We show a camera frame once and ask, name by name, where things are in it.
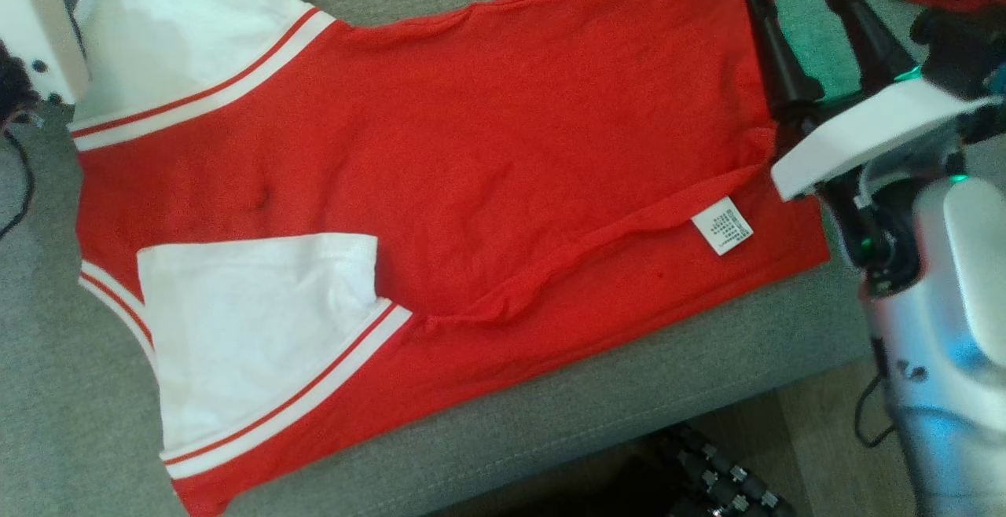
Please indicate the grey sofa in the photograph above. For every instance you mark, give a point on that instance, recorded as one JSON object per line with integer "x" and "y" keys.
{"x": 63, "y": 391}

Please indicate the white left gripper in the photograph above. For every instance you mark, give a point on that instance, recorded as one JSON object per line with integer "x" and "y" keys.
{"x": 39, "y": 30}

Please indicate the red white-sleeved t-shirt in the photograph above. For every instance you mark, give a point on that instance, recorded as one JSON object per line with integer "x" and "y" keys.
{"x": 471, "y": 171}

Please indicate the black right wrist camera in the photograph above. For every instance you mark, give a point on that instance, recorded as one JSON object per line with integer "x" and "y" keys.
{"x": 963, "y": 45}

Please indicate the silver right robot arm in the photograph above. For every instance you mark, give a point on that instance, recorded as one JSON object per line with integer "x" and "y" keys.
{"x": 943, "y": 328}

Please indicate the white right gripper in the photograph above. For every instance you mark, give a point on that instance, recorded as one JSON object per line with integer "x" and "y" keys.
{"x": 872, "y": 132}

